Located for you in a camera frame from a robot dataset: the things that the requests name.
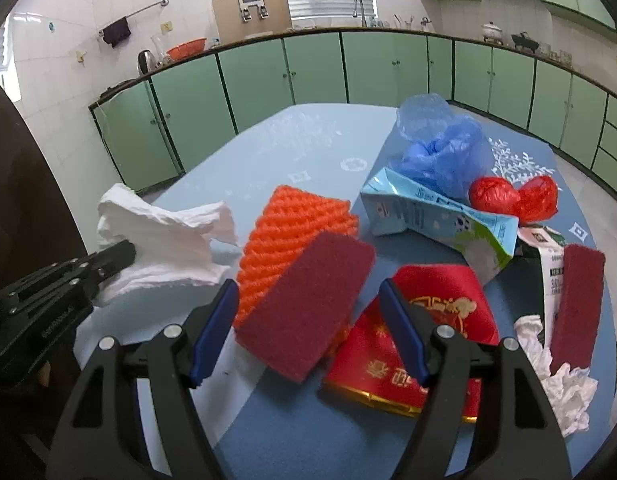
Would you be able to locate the red packet with gold edge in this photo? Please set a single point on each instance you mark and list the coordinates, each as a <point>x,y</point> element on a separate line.
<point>368,360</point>

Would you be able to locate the large dark red scouring pad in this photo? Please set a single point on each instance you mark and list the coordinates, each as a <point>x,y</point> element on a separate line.
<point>308,310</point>

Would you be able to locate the louvre window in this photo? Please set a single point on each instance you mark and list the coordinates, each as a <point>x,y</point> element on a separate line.
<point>8,55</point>

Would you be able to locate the red envelope with gold pattern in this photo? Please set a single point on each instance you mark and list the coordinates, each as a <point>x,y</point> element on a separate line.
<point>443,290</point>

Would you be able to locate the metal electric kettle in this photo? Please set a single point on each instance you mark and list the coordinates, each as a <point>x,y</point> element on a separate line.
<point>146,62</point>

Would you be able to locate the white cooking pot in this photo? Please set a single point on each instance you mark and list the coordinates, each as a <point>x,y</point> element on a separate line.
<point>492,32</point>

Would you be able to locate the yellow wall socket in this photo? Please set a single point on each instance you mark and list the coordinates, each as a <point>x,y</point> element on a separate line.
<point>167,27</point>

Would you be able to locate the green base cabinets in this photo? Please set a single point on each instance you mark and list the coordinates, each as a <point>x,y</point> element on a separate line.
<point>313,70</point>

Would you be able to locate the black wok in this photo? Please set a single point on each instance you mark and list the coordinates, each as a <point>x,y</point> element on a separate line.
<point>524,40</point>

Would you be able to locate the metal kitchen faucet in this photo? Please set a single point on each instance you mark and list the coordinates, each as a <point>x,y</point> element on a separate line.
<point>358,7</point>

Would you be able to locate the blue printed tablecloth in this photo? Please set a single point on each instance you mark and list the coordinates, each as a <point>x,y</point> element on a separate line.
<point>313,150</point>

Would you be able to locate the white tissue paper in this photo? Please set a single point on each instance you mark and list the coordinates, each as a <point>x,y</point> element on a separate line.
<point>163,245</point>

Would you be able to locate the small metal teapot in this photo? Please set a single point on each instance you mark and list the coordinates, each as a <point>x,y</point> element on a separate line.
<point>425,23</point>

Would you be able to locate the blue plastic bag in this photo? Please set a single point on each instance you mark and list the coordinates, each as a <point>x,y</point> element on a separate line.
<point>438,155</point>

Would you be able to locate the light blue milk carton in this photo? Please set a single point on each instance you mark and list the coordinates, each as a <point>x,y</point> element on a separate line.
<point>413,210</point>

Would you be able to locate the metal towel rail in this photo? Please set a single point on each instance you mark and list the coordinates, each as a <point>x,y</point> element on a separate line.
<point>143,10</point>

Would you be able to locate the dark brown panel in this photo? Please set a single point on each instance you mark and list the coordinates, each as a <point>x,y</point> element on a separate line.
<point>28,185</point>

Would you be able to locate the white and black carton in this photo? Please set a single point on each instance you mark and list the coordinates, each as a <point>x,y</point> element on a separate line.
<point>551,270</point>

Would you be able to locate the clear glass jug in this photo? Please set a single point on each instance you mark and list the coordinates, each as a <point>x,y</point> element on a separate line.
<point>159,49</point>

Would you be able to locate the glass jars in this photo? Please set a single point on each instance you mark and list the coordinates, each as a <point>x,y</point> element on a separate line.
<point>556,55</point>

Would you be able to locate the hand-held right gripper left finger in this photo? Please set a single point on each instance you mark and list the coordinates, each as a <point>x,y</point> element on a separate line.
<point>216,330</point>

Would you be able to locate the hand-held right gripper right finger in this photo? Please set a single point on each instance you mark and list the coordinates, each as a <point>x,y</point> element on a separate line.
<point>403,330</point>

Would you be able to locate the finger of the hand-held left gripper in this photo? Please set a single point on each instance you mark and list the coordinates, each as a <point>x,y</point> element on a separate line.
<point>113,256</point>

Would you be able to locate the wooden board with clips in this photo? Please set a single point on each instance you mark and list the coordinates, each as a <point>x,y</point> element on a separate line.
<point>228,22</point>

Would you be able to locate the narrow dark red scouring pad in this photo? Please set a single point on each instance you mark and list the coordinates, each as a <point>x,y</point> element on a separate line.
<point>578,300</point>

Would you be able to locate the crumpled white paper napkin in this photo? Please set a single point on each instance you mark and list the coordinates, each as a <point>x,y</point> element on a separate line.
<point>563,390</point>

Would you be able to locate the dark hanging towel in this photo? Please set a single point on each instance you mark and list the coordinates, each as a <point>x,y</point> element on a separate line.
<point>117,32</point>

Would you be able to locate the red plastic bag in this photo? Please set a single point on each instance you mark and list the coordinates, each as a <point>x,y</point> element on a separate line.
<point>493,195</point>

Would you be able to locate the orange knitted cloth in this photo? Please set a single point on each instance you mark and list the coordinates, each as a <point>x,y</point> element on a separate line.
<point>288,225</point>

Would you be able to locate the orange plastic basin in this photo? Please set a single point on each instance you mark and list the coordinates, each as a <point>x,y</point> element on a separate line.
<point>186,49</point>

